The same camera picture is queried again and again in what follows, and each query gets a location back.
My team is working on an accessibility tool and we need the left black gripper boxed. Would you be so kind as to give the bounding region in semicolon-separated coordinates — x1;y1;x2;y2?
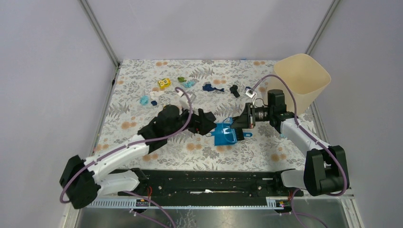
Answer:
166;104;217;137

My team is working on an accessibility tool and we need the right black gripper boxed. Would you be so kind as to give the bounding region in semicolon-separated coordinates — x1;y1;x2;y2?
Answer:
230;103;273;129

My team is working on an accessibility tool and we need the blue dustpan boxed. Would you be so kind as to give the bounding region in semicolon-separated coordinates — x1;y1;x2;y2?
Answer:
211;123;253;146

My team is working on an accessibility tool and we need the large black paper scrap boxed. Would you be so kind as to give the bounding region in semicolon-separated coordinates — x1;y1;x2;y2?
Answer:
197;108;217;135

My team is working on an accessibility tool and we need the small black paper scrap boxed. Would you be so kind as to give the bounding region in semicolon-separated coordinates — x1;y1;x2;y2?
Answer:
230;85;240;98

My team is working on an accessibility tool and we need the blue hand brush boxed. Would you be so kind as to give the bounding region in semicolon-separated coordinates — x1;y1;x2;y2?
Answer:
210;117;237;146

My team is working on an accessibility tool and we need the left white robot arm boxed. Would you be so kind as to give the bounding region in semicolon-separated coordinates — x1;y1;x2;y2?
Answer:
59;105;216;209

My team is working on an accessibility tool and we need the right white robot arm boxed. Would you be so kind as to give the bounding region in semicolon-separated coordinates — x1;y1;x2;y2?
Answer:
230;89;349;196

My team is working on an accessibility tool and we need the yellow toy block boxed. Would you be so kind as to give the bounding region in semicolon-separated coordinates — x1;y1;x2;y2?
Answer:
158;78;172;90

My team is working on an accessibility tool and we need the light blue paper scrap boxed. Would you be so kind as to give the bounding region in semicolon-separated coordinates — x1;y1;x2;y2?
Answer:
183;81;195;88

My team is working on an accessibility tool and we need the beige plastic waste bin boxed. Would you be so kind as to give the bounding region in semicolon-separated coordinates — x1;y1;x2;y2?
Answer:
267;54;331;115

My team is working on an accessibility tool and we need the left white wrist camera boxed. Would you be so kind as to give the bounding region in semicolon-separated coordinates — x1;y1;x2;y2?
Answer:
175;87;196;110

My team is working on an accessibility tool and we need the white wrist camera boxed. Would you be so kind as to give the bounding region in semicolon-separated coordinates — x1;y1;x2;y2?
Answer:
245;88;257;99
175;87;196;110

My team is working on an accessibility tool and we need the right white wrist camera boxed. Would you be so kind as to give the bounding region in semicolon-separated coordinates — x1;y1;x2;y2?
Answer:
245;88;257;99

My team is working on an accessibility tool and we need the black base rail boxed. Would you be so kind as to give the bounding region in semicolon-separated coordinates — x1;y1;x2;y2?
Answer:
131;168;295;207

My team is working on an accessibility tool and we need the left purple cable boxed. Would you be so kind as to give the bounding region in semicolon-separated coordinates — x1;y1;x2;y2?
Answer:
59;87;194;228

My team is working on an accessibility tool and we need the purple cable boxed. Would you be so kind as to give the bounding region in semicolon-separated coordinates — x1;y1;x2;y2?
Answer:
250;74;349;228
59;87;194;228

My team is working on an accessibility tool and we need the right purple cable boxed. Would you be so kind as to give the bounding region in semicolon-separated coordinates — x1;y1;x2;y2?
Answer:
250;74;349;228

